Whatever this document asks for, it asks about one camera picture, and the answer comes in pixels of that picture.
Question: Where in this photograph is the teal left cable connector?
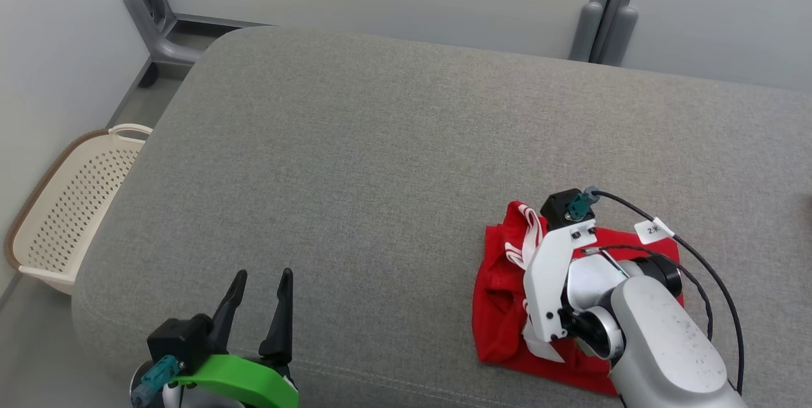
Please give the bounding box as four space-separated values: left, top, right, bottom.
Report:
131 355 181 408

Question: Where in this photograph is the grey metal rack frame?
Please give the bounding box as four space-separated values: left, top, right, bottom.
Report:
109 0 270 88

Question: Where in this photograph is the teal right cable connector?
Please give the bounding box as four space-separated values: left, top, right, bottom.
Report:
566 186 601 220

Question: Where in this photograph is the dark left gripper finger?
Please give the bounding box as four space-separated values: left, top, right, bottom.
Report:
258 268 294 367
206 270 248 353

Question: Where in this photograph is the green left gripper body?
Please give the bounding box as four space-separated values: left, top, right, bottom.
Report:
168 355 300 408

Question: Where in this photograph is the teal cable connector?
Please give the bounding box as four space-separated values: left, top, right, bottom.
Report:
131 355 181 408
566 186 601 220

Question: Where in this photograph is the grey partition post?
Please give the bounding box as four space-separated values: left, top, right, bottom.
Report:
569 0 648 67

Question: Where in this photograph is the red and white jersey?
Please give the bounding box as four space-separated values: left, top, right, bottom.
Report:
471 201 686 396

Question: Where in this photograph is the cream perforated laundry basket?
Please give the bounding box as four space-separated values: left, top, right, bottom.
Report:
5 124 154 296

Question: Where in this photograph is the small white cable tag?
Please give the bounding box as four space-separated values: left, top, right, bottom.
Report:
634 217 676 246

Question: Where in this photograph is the grey fabric sofa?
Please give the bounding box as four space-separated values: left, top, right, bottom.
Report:
71 26 812 408

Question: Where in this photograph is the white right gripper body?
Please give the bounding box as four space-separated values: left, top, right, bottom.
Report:
522 220 598 343

